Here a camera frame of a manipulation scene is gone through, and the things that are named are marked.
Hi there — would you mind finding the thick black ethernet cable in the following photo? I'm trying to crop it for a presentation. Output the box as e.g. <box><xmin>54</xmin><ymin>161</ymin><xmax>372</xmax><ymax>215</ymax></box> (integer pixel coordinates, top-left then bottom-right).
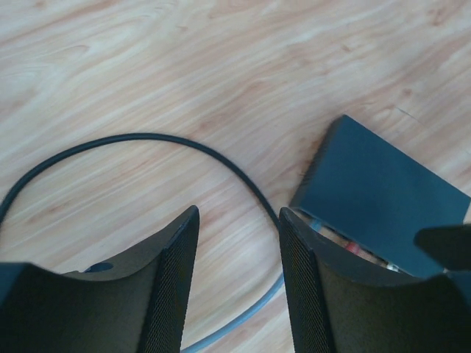
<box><xmin>0</xmin><ymin>132</ymin><xmax>281</xmax><ymax>231</ymax></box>

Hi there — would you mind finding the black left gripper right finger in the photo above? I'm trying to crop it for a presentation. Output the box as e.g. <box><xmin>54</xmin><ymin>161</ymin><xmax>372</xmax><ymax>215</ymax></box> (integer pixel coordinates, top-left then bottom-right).
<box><xmin>280</xmin><ymin>208</ymin><xmax>470</xmax><ymax>352</ymax></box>

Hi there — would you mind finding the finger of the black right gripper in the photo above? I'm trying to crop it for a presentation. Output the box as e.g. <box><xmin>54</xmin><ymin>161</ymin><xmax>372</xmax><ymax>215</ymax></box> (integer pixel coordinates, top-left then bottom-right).
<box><xmin>414</xmin><ymin>224</ymin><xmax>471</xmax><ymax>271</ymax></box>

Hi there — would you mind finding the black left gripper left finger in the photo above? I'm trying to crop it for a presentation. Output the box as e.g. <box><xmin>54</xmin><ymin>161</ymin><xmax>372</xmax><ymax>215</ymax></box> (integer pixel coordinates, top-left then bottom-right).
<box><xmin>1</xmin><ymin>206</ymin><xmax>199</xmax><ymax>352</ymax></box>

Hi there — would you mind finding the grey ethernet cable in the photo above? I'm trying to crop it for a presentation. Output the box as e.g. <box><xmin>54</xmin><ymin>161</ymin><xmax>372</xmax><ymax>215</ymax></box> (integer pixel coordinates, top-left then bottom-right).
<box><xmin>180</xmin><ymin>275</ymin><xmax>286</xmax><ymax>353</ymax></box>

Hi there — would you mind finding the black network switch box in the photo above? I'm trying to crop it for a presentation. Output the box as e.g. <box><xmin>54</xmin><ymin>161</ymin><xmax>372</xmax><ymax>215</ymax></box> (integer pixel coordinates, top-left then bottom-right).
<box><xmin>290</xmin><ymin>115</ymin><xmax>470</xmax><ymax>278</ymax></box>

